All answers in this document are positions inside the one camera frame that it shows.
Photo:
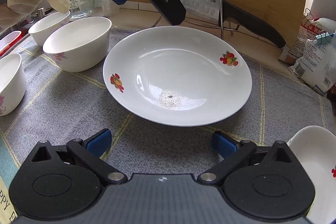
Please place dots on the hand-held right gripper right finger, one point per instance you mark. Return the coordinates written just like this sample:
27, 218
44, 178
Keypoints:
224, 145

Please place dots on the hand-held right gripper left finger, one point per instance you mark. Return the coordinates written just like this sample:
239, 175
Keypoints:
99, 143

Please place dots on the white plate with fruit print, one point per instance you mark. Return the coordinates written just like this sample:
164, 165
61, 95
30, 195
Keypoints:
315, 155
170, 61

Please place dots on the white bowl with pink flowers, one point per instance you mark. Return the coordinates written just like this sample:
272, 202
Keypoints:
86, 56
10, 92

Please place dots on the grey checked cloth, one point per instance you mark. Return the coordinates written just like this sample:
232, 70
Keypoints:
78, 113

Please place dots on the metal sink knob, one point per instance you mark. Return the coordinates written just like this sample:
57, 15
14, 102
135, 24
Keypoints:
41, 12

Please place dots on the steel sink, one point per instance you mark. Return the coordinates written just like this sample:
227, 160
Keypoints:
25, 23

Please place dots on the plain white bowl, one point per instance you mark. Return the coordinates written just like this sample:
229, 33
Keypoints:
42, 35

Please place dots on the red plastic basin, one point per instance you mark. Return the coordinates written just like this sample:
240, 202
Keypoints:
6, 51

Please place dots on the white and blue printed bag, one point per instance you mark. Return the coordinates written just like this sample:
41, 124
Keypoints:
315, 69

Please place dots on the red and white bag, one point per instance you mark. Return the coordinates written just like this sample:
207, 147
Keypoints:
296, 43

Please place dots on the blue binder clip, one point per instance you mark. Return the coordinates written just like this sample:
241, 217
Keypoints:
321, 39

